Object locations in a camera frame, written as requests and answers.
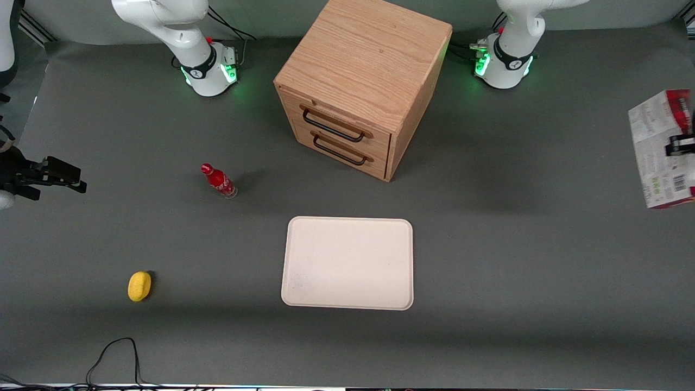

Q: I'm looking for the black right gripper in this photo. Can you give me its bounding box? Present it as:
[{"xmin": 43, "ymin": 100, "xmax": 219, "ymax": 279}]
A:
[{"xmin": 0, "ymin": 146, "xmax": 87, "ymax": 200}]

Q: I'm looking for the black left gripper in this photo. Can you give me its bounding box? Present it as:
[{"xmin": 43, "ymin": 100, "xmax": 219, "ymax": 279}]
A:
[{"xmin": 666, "ymin": 110, "xmax": 695, "ymax": 157}]

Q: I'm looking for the red cookie box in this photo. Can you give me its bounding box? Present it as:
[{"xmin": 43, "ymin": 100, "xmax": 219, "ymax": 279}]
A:
[{"xmin": 628, "ymin": 89, "xmax": 695, "ymax": 210}]

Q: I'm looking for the cream rectangular tray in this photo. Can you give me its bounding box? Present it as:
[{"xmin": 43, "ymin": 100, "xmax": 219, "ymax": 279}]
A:
[{"xmin": 281, "ymin": 216, "xmax": 414, "ymax": 311}]

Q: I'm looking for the yellow lemon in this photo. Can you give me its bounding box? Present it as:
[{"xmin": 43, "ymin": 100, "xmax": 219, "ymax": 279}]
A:
[{"xmin": 128, "ymin": 271, "xmax": 152, "ymax": 302}]

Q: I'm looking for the red cola bottle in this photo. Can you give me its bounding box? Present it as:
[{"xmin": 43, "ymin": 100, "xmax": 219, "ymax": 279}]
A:
[{"xmin": 200, "ymin": 163, "xmax": 238, "ymax": 199}]

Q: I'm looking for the wooden drawer front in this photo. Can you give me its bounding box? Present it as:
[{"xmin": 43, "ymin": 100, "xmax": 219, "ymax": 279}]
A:
[
  {"xmin": 282, "ymin": 90, "xmax": 391, "ymax": 159},
  {"xmin": 292, "ymin": 121, "xmax": 390, "ymax": 181}
]

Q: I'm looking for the wooden two-drawer cabinet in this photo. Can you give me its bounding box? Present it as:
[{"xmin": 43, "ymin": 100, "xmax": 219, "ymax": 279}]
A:
[{"xmin": 273, "ymin": 0, "xmax": 453, "ymax": 182}]

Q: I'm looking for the thin black looped cable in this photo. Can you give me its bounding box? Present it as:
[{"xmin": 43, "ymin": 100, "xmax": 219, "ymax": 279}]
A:
[{"xmin": 86, "ymin": 337, "xmax": 143, "ymax": 389}]

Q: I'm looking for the black right arm base cable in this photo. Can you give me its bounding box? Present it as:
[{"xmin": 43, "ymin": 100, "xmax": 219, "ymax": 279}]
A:
[{"xmin": 208, "ymin": 5, "xmax": 257, "ymax": 66}]

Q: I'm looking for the black arm base cable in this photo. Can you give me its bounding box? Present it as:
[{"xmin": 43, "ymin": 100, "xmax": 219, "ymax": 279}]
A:
[
  {"xmin": 208, "ymin": 5, "xmax": 257, "ymax": 66},
  {"xmin": 450, "ymin": 41, "xmax": 489, "ymax": 60}
]

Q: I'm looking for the black left arm base cable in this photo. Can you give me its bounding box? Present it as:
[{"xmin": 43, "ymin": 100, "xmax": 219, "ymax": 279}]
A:
[{"xmin": 450, "ymin": 41, "xmax": 489, "ymax": 60}]

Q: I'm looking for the black drawer handle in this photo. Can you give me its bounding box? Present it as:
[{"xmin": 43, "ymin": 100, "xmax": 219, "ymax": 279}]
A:
[
  {"xmin": 301, "ymin": 108, "xmax": 367, "ymax": 143},
  {"xmin": 312, "ymin": 134, "xmax": 368, "ymax": 166}
]

